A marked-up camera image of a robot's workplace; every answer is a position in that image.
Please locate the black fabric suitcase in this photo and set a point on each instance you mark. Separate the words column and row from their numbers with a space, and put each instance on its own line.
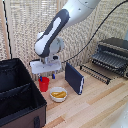
column 20, row 110

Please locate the black vertical pole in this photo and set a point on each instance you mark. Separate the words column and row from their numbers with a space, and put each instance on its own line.
column 6, row 26

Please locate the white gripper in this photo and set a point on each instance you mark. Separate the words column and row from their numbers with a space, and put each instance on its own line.
column 46, row 67

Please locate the dark blue book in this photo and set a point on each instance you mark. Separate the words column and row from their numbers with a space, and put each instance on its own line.
column 73, row 78

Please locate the white oval bowl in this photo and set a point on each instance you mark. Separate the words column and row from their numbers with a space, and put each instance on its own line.
column 58, row 99

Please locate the yellow bread piece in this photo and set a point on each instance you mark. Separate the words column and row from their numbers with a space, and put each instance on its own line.
column 61, row 96
column 56, row 93

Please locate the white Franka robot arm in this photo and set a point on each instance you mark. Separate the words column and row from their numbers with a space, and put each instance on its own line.
column 53, row 30

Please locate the red plastic cup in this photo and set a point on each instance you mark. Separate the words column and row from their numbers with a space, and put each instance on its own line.
column 43, row 86

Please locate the black dish rack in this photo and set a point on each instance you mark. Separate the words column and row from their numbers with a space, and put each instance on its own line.
column 116, row 42

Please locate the woven wicker room divider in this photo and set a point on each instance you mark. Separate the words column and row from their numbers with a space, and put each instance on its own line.
column 23, row 26

